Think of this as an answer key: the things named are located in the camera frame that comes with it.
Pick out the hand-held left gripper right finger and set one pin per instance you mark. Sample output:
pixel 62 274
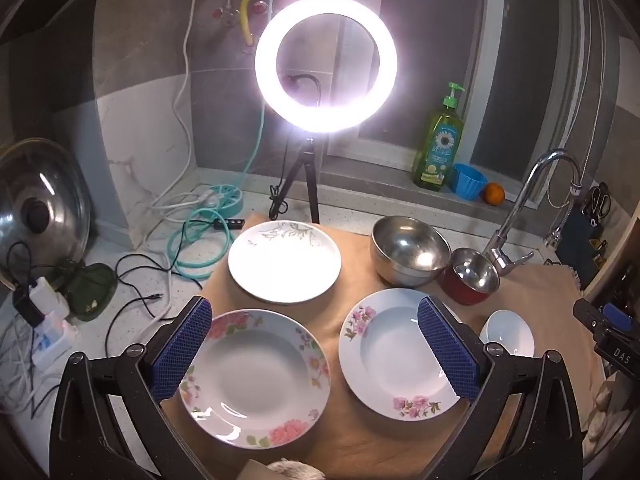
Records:
pixel 447 350

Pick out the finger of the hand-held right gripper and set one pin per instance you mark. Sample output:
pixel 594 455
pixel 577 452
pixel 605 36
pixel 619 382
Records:
pixel 590 314

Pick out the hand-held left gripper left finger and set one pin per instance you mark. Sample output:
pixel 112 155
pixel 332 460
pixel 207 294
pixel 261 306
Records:
pixel 182 350

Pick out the purple blossom floral plate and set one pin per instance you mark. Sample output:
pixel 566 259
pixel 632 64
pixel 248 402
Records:
pixel 395 350

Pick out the small white bowl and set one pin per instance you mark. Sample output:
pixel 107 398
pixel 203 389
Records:
pixel 510 332

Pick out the small red steel pot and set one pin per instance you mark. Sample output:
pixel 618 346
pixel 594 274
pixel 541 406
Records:
pixel 472 275

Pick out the pink rose floral plate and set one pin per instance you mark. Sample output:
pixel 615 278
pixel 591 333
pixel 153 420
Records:
pixel 255 385

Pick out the large stainless steel bowl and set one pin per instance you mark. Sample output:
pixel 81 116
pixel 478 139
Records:
pixel 410 252

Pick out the white plate with leaf print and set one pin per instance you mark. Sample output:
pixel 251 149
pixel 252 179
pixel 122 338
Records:
pixel 285 265

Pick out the knife block with scissors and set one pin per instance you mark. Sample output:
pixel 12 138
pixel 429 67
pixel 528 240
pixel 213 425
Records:
pixel 585 240

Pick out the white power strip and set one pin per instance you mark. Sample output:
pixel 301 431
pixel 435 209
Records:
pixel 57 345

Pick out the chrome faucet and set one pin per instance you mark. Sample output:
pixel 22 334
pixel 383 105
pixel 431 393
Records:
pixel 520 205

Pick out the black port hub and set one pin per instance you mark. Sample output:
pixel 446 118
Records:
pixel 227 223

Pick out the tan cloth mat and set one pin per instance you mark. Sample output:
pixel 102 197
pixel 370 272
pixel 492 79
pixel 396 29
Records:
pixel 335 440

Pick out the white charger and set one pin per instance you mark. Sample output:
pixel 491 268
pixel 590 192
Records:
pixel 42 300

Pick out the orange fruit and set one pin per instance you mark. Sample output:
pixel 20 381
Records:
pixel 494 194

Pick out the round teal power strip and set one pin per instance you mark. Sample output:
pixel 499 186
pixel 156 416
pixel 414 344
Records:
pixel 230 200

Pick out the black charger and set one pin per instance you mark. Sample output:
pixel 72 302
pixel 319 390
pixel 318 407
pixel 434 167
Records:
pixel 25 307

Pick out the blue ribbed cup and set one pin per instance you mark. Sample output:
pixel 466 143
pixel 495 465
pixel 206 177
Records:
pixel 467 180

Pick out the green dish soap bottle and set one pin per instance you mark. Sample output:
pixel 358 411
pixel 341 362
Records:
pixel 440 150

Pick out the glass pot lid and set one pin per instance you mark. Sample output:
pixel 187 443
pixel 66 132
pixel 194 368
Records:
pixel 45 200

